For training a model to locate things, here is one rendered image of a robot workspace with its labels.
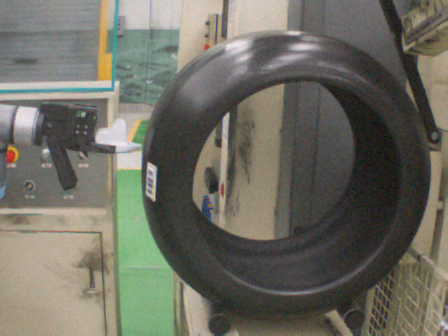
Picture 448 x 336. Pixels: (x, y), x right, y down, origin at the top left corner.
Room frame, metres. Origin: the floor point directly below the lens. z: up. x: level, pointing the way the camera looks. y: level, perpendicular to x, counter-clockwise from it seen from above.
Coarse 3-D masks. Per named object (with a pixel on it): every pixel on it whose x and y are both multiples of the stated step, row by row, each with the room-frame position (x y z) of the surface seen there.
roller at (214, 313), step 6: (204, 300) 1.21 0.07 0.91; (204, 306) 1.19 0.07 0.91; (210, 306) 1.16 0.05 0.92; (216, 306) 1.16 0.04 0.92; (210, 312) 1.14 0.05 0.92; (216, 312) 1.13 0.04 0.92; (222, 312) 1.13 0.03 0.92; (210, 318) 1.12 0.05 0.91; (216, 318) 1.11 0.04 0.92; (222, 318) 1.11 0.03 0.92; (228, 318) 1.12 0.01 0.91; (210, 324) 1.11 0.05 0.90; (216, 324) 1.11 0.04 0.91; (222, 324) 1.11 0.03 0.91; (228, 324) 1.11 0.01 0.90; (210, 330) 1.11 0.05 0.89; (216, 330) 1.11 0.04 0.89; (222, 330) 1.11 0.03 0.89; (228, 330) 1.12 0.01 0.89
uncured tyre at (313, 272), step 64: (192, 64) 1.23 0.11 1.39; (256, 64) 1.11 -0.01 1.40; (320, 64) 1.12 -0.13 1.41; (192, 128) 1.08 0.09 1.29; (384, 128) 1.40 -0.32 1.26; (192, 192) 1.08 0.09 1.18; (384, 192) 1.39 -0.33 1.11; (192, 256) 1.09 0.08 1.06; (256, 256) 1.38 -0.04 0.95; (320, 256) 1.39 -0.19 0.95; (384, 256) 1.15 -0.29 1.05
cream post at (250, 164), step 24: (240, 0) 1.49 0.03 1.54; (264, 0) 1.50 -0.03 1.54; (240, 24) 1.49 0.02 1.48; (264, 24) 1.50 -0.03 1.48; (264, 96) 1.50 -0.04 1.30; (240, 120) 1.49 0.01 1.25; (264, 120) 1.50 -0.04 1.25; (240, 144) 1.49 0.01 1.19; (264, 144) 1.50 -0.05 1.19; (240, 168) 1.49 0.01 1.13; (264, 168) 1.50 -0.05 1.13; (240, 192) 1.49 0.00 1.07; (264, 192) 1.50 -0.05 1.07; (240, 216) 1.49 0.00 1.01; (264, 216) 1.50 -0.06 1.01
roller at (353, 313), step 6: (348, 306) 1.18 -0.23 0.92; (354, 306) 1.18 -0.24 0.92; (342, 312) 1.18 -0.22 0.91; (348, 312) 1.16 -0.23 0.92; (354, 312) 1.16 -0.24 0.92; (360, 312) 1.16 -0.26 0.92; (342, 318) 1.17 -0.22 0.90; (348, 318) 1.15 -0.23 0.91; (354, 318) 1.16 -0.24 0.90; (360, 318) 1.16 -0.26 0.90; (348, 324) 1.15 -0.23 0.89; (354, 324) 1.16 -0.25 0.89; (360, 324) 1.16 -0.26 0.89
